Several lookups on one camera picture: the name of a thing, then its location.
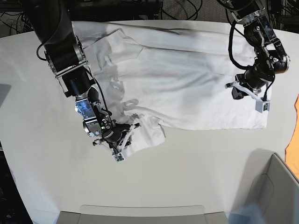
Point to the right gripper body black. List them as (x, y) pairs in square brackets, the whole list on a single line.
[(117, 137)]

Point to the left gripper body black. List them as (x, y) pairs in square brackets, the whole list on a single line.
[(253, 79)]

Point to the white T-shirt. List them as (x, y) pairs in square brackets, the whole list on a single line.
[(165, 77)]

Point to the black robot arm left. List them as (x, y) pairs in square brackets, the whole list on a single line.
[(271, 58)]

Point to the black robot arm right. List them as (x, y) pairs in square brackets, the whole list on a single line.
[(66, 58)]

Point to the orange cloth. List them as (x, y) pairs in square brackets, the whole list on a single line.
[(292, 150)]

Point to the grey cardboard box front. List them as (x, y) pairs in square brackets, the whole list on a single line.
[(91, 214)]

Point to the grey cardboard box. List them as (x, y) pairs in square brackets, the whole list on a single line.
[(91, 214), (274, 195)]

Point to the grey cardboard box right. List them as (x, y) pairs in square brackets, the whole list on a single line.
[(274, 195)]

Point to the blue translucent object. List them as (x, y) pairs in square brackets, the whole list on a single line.
[(245, 213)]

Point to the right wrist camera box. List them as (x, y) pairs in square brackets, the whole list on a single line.
[(119, 157)]

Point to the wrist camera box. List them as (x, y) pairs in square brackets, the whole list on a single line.
[(262, 105), (119, 157)]

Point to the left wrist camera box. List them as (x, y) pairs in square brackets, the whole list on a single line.
[(262, 105)]

